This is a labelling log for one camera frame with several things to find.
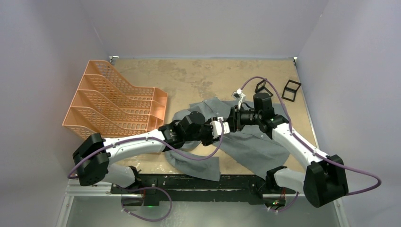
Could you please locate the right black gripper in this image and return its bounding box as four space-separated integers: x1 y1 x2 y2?
227 105 262 132

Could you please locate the grey button-up shirt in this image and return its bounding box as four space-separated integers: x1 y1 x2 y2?
164 97 289 182

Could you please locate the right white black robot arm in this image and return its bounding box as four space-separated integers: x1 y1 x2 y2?
226 89 349 208

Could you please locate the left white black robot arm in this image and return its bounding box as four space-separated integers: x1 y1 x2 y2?
68 112 230 193

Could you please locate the orange plastic file organizer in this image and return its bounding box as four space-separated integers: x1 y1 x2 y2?
62 60 168 140

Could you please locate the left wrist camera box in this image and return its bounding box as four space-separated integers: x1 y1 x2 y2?
210 117 231 139

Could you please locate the left black display frame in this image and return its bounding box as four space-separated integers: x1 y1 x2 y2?
255 80 274 97

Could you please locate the black display frame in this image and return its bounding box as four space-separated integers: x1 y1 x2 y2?
281 79 302 102
255 80 274 97

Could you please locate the right black display frame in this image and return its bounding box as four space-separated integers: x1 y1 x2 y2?
281 79 302 102

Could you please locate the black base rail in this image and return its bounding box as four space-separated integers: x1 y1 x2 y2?
111 174 295 206

